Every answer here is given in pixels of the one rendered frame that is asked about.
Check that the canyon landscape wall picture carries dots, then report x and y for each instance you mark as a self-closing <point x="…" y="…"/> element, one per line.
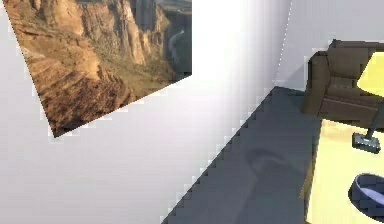
<point x="83" y="56"/>

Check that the brown armchair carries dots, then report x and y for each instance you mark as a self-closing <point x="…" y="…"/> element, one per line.
<point x="336" y="83"/>

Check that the pale wooden table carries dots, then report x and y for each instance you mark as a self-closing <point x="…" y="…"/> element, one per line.
<point x="333" y="180"/>

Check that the blue grey bowl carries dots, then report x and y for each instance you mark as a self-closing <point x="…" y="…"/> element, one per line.
<point x="368" y="195"/>

